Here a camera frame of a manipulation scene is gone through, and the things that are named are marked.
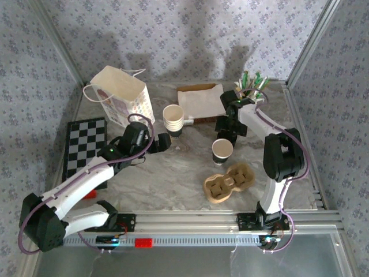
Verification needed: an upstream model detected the black paper coffee cup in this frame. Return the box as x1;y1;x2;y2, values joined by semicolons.
212;138;234;166

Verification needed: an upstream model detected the brown pulp cup carrier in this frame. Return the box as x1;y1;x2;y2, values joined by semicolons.
203;163;255;205

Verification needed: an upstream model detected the white printed paper gift bag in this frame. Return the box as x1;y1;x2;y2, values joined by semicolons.
82;65;156;128

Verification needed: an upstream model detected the stack of paper cups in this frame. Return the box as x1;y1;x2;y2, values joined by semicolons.
162;104;185;141

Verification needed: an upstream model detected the black grey chessboard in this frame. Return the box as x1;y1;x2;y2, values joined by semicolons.
62;117;109;191

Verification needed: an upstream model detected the aluminium table edge rail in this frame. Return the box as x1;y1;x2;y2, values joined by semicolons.
282;82;328;210

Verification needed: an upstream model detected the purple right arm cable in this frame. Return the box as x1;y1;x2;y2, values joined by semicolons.
236;88;311;254

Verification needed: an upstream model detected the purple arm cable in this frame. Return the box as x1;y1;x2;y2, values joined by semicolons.
17;113;153;255
236;88;311;254

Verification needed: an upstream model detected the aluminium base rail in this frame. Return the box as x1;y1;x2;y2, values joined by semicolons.
116;209;345;233

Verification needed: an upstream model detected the grey slotted cable duct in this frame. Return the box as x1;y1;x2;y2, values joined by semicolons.
62;233;262;248

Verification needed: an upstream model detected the aluminium frame post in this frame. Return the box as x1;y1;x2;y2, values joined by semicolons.
286;0;343;88
30;0;89;87

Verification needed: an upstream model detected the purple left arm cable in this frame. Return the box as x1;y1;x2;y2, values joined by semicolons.
17;113;153;255

